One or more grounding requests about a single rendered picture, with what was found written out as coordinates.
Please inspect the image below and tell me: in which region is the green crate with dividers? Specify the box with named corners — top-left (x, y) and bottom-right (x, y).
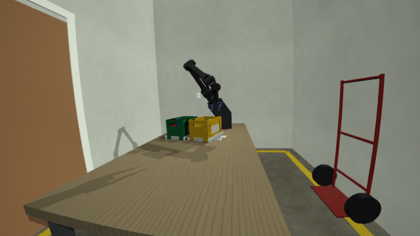
top-left (166, 116), bottom-right (197, 140)

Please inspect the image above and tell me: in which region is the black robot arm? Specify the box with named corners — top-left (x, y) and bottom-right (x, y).
top-left (183, 59), bottom-right (221, 100)

